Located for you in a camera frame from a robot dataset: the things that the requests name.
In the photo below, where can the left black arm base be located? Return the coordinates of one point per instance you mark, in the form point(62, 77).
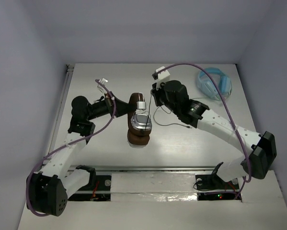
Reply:
point(92, 177)

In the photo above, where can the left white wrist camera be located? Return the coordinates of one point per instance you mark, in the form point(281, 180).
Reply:
point(101, 85)

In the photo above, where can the brown silver headphones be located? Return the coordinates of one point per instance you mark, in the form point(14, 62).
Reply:
point(138, 121)

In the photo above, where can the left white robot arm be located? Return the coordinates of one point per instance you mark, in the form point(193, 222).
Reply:
point(49, 186)

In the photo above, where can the aluminium rail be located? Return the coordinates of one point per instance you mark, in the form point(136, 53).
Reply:
point(171, 146)

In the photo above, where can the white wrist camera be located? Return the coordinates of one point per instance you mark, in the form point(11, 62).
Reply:
point(161, 76)
point(101, 85)

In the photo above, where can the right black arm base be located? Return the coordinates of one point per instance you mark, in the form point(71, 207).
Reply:
point(209, 182)

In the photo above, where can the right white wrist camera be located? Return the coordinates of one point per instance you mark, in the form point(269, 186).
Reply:
point(161, 76)

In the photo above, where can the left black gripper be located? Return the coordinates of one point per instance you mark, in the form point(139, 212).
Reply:
point(112, 104)

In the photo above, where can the light blue headphones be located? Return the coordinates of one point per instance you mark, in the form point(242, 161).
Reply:
point(213, 83)

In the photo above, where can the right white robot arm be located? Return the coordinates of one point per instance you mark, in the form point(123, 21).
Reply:
point(259, 150)

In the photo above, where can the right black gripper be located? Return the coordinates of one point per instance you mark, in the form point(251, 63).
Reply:
point(157, 92)

